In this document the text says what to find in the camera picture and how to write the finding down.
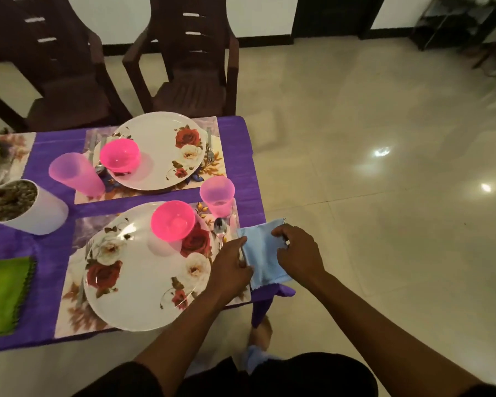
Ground person's light blue trousers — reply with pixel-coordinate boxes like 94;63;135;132
186;345;282;377

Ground person's black shirt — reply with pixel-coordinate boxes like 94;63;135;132
72;353;496;397

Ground brown plastic armchair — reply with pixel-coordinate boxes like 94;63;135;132
122;0;240;117
0;0;133;133

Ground green plant in white pot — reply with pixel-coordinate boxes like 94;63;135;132
0;132;69;236

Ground person's right foot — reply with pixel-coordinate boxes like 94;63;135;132
247;316;273;352

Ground person's right hand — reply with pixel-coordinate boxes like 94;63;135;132
271;224;327;286

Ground white rose print plate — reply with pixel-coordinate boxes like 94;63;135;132
84;201;214;332
103;111;209;191

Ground floral print placemat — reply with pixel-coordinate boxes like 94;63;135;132
74;116;227;205
0;132;37;186
54;201;252;339

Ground pink plastic bowl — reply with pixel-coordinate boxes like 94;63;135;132
150;200;196;243
99;138;141;174

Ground dark wooden door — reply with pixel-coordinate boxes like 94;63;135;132
291;0;387;40

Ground light pink plastic cup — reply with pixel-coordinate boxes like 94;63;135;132
48;152;106;198
200;175;235;218

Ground steel spoon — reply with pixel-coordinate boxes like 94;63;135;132
94;136;107;175
213;217;230;245

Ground white zigzag edged cloth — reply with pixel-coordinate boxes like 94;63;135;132
236;218;293;291

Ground green ribbed mat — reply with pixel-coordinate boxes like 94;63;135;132
0;256;37;339

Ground person's right forearm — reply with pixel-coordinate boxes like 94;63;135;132
310;272;480;397

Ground person's left hand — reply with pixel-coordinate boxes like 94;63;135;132
208;236;255;302

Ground purple tablecloth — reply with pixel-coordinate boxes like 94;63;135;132
0;116;296;354

